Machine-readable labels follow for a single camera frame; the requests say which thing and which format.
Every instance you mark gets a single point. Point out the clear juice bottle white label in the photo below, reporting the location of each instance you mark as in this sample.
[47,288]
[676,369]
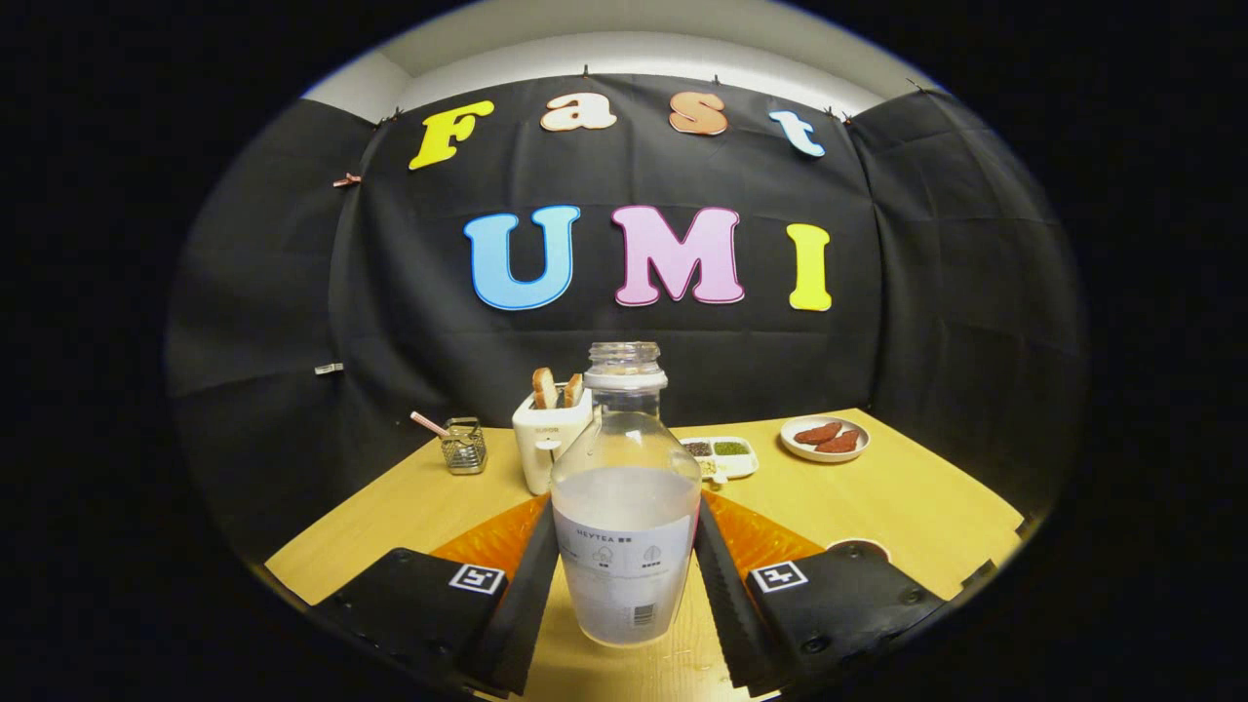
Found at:
[624,526]

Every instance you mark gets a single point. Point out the toasted bread slice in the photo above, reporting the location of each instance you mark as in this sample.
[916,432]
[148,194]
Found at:
[573,390]
[544,388]

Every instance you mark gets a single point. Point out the black table edge clamp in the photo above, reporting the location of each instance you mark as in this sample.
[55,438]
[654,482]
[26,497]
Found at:
[1024,527]
[978,573]

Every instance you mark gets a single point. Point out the white round plate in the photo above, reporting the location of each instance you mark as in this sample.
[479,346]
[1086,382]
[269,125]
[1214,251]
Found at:
[795,450]

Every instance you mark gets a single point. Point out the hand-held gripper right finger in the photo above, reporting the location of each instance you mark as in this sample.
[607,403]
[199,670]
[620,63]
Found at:
[726,604]

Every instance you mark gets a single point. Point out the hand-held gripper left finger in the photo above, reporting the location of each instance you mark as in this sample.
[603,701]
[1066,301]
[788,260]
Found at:
[526,604]

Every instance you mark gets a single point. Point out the wooden table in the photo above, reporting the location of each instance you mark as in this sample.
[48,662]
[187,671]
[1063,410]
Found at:
[390,517]

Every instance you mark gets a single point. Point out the red meat slice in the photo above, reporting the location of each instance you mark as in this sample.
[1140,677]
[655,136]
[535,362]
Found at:
[838,443]
[819,433]

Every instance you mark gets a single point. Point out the white toaster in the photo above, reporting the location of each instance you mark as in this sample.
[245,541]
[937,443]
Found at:
[536,448]

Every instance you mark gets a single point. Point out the white divided condiment dish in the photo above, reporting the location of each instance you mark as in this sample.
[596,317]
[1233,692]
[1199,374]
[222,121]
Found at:
[731,466]

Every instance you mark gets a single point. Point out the black backdrop cloth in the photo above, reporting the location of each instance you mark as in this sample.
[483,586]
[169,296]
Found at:
[292,292]

